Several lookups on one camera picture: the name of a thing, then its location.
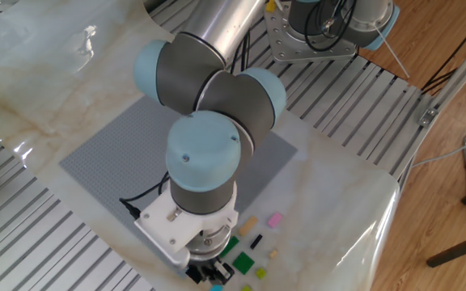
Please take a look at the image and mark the large grey Lego baseplate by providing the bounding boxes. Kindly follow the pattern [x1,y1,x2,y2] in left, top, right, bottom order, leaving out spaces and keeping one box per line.
[59,95,299,280]

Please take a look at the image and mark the long green Lego plate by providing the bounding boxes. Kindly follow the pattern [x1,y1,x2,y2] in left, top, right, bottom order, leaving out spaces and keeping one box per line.
[220,235,240,259]

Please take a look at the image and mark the pink Lego brick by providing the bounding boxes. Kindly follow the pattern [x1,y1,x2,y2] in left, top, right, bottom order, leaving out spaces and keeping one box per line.
[266,212,284,230]

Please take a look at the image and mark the black gripper cable bundle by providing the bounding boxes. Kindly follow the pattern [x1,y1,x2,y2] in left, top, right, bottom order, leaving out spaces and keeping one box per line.
[118,30,253,222]

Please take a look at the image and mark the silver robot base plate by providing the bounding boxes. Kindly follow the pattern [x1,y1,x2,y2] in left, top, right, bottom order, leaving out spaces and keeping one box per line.
[263,2,358,65]

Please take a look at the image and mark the grey cable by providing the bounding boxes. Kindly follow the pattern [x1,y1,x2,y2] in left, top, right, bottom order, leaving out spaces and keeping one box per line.
[410,139,466,169]

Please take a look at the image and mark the black floor cable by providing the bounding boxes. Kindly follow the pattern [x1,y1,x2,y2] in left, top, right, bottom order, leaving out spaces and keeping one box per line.
[421,7,466,96]

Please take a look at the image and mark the white zip tie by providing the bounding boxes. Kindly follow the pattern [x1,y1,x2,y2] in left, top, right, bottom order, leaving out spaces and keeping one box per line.
[372,22,411,80]

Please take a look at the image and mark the black looped base cable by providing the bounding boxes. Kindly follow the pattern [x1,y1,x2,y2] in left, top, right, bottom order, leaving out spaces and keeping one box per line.
[303,0,358,53]

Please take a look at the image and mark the marble pattern table mat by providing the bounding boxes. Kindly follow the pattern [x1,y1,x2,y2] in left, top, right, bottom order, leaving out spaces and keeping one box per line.
[0,0,400,291]

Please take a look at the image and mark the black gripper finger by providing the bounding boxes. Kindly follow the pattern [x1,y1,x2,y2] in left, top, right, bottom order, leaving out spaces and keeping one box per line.
[211,257,237,285]
[184,263,210,280]

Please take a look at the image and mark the square green Lego plate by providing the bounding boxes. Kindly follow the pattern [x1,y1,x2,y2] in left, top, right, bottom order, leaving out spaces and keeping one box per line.
[231,251,256,276]

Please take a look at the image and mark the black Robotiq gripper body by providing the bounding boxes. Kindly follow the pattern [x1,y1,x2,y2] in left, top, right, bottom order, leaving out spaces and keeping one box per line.
[187,252,227,269]

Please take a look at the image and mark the aluminium frame post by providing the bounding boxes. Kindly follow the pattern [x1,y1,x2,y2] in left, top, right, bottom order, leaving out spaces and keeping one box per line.
[418,26,466,127]

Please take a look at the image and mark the long tan Lego plate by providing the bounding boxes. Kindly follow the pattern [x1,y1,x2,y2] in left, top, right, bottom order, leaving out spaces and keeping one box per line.
[237,215,260,238]

